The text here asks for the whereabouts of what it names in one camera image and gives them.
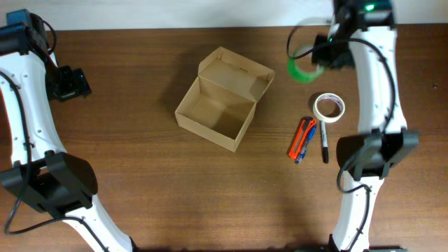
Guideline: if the green tape roll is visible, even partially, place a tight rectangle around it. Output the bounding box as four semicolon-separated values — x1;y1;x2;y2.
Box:
287;59;325;85

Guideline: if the white masking tape roll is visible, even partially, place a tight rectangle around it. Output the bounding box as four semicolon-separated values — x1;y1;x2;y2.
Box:
312;92;346;123

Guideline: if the brown cardboard box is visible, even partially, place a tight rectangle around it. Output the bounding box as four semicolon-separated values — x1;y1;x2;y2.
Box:
174;47;275;152

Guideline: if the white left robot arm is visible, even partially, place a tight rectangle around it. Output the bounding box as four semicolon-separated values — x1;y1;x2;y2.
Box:
1;9;137;251

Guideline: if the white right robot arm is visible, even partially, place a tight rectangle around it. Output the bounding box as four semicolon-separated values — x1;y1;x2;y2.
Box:
312;0;419;251

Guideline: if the black marker pen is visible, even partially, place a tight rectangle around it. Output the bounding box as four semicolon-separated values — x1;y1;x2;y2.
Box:
320;120;329;164

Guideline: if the orange utility knife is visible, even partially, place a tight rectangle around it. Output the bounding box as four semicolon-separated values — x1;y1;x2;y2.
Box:
287;117;316;160

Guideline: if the blue pen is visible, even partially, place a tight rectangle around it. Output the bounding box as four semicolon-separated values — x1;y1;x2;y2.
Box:
295;125;317;165

